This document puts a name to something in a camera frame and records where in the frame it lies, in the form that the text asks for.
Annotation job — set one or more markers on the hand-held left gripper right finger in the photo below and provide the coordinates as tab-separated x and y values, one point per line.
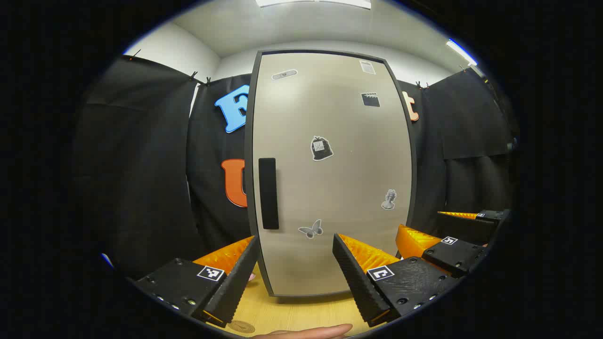
358	282

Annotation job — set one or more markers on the ceiling light panel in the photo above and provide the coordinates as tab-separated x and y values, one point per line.
311	3

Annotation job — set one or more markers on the black backdrop cloth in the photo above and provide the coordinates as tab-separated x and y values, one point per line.
141	165

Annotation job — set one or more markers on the round wooden coaster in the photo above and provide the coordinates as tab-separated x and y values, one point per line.
241	327

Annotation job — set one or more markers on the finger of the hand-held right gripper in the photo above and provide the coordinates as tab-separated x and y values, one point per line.
466	226
452	256

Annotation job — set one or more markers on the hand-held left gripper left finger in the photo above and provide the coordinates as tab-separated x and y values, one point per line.
235	287

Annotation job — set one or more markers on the dark grey cabinet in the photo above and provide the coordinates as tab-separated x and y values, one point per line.
248	141

